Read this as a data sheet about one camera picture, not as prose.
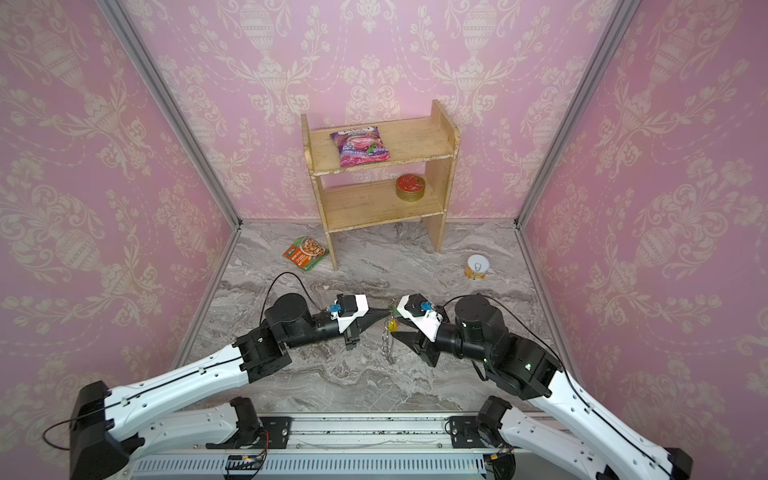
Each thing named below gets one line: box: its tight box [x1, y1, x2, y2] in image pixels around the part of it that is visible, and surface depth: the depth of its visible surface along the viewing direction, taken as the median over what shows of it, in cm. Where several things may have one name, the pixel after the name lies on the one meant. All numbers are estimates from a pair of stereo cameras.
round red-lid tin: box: [396, 174, 426, 202], surface depth 100 cm
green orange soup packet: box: [282, 236, 330, 271], surface depth 111 cm
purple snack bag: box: [330, 126, 391, 168], surface depth 77 cm
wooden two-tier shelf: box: [301, 99, 461, 271], surface depth 89 cm
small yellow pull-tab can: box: [464, 254, 490, 280], surface depth 103 cm
